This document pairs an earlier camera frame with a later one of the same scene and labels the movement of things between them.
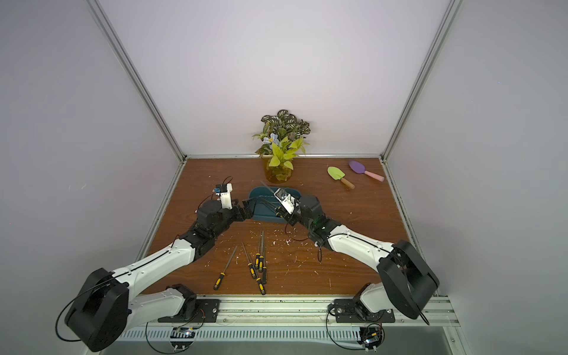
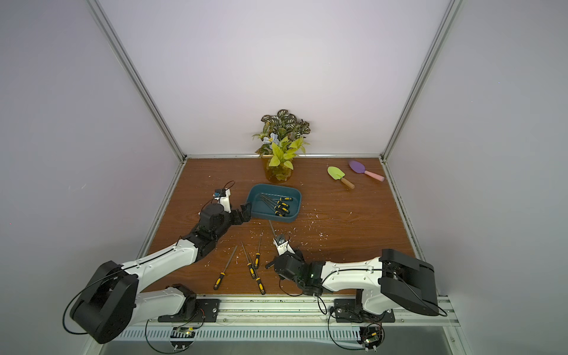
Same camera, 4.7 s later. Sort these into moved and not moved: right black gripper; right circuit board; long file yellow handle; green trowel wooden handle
Moved: right black gripper
Not moved: long file yellow handle; green trowel wooden handle; right circuit board
